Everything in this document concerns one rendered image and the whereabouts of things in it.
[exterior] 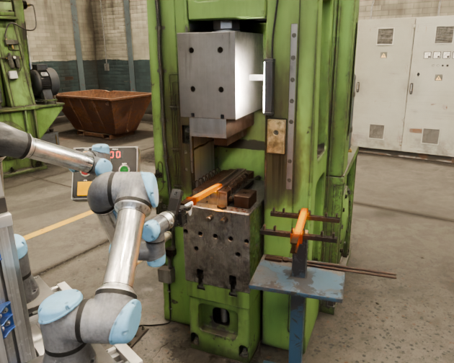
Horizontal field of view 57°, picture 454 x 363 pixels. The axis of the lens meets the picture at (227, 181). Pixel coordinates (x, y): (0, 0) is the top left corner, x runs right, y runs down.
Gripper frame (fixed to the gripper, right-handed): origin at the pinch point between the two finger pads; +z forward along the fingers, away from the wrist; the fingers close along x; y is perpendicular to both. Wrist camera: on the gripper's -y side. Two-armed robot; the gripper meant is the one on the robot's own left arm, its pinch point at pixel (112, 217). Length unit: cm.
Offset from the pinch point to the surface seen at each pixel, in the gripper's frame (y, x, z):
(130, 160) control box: -22.6, -20.5, -19.9
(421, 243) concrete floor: -276, 33, 94
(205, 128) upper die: -47, 12, -38
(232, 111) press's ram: -54, 26, -47
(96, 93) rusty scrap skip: -335, -744, 19
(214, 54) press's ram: -50, 18, -73
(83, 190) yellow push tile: 1.2, -28.7, -6.6
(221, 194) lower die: -51, 20, -4
